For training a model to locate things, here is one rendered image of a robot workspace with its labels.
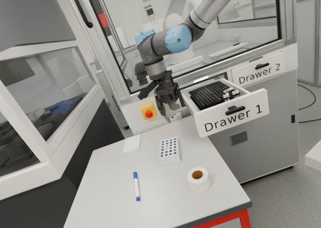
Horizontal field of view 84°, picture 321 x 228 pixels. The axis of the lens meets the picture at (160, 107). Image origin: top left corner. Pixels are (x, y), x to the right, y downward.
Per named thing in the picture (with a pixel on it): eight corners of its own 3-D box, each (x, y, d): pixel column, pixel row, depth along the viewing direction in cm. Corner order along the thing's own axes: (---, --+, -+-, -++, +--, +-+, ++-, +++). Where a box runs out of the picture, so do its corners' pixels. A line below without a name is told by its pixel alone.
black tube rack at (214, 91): (241, 105, 80) (240, 92, 77) (204, 119, 80) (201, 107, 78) (220, 91, 100) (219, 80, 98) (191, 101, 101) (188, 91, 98)
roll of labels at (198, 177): (187, 181, 63) (183, 172, 62) (204, 171, 64) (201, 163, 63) (196, 195, 57) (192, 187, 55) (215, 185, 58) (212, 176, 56)
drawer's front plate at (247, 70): (284, 71, 100) (283, 51, 95) (235, 88, 101) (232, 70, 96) (282, 70, 101) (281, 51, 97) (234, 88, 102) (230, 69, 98)
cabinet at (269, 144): (302, 169, 133) (300, 67, 102) (171, 214, 136) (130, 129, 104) (237, 115, 221) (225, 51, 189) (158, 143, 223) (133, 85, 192)
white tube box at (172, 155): (180, 160, 73) (177, 154, 71) (161, 165, 75) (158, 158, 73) (179, 142, 84) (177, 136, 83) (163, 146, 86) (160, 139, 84)
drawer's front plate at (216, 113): (269, 113, 71) (266, 88, 67) (200, 138, 72) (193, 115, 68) (266, 112, 73) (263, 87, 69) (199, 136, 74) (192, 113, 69)
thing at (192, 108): (262, 110, 73) (260, 97, 70) (202, 131, 73) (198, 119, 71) (220, 84, 109) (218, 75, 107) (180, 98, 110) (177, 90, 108)
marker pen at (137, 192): (141, 200, 62) (139, 197, 62) (136, 202, 62) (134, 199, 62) (137, 173, 75) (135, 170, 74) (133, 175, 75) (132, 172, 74)
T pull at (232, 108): (246, 109, 65) (245, 106, 65) (226, 116, 65) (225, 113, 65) (240, 105, 69) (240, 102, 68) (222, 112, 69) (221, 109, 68)
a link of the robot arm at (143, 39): (144, 30, 56) (127, 36, 62) (156, 64, 60) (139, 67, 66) (159, 25, 61) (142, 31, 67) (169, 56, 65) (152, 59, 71)
